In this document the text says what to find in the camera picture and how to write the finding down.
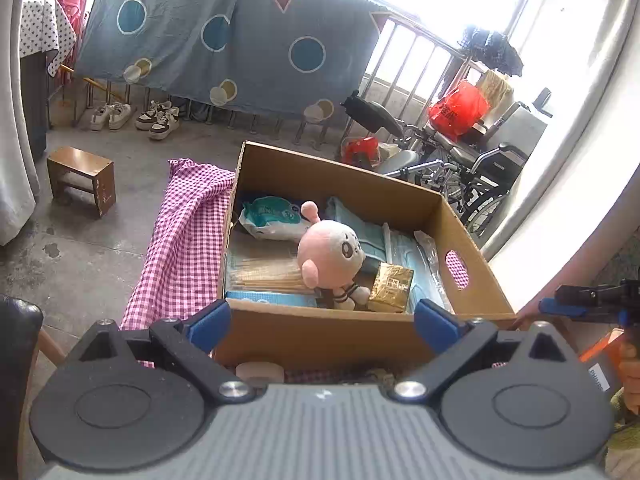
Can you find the blue bandage box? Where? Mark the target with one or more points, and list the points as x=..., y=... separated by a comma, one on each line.
x=265, y=298

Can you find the small wooden stool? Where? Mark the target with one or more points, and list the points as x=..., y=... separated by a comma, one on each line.
x=80, y=160

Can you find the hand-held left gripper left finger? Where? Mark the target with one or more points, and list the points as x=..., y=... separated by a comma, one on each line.
x=210, y=322

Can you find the yellow pole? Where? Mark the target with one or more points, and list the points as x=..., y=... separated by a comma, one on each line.
x=102, y=90

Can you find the small red bag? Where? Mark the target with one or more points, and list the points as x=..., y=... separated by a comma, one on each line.
x=360, y=150

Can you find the metal railing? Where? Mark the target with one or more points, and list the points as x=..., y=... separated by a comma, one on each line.
x=425, y=35

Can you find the beige cloth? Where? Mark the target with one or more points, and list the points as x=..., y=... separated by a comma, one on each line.
x=497, y=87

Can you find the blue sheet with circles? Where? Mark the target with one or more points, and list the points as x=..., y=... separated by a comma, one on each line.
x=250, y=35

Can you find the brown cardboard box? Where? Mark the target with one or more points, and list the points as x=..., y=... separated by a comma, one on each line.
x=310, y=335

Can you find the beige round object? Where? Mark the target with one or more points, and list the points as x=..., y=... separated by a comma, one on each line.
x=257, y=372

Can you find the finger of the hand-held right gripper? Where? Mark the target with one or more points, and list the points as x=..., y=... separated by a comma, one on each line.
x=590, y=300

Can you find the pink checkered cloth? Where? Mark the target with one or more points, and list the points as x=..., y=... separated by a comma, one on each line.
x=175, y=260

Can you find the wooden sticks pack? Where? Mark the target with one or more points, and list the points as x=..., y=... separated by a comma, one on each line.
x=265, y=272

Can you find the black padded seat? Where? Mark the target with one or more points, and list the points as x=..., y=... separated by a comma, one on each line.
x=375, y=115

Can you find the red plastic bag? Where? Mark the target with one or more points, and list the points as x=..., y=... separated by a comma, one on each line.
x=457, y=110

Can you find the person's right hand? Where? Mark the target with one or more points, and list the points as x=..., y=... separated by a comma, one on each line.
x=631, y=375

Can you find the gold foil packet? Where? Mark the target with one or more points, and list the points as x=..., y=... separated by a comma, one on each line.
x=390, y=287

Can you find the wet wipes pack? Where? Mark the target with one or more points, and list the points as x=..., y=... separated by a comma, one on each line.
x=270, y=217

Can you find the white polka-dot cloth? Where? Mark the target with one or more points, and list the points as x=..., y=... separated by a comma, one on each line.
x=40, y=30

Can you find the black wheelchair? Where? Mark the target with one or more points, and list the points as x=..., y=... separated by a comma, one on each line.
x=495, y=160

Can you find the blue face masks pack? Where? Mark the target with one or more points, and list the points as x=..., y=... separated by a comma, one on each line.
x=395, y=255

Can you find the white shoe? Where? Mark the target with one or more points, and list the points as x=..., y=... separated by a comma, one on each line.
x=100, y=117
x=120, y=115

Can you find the grey curtain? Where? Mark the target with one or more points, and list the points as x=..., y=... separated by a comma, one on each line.
x=15, y=135

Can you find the dark hanging clothing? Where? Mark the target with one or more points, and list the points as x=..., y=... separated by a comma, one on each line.
x=492, y=52

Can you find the pink plush toy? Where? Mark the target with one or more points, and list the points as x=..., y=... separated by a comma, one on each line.
x=327, y=247

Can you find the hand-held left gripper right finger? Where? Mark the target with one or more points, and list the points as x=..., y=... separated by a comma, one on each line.
x=435, y=322

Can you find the black chair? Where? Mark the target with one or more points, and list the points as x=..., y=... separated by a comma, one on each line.
x=17, y=360

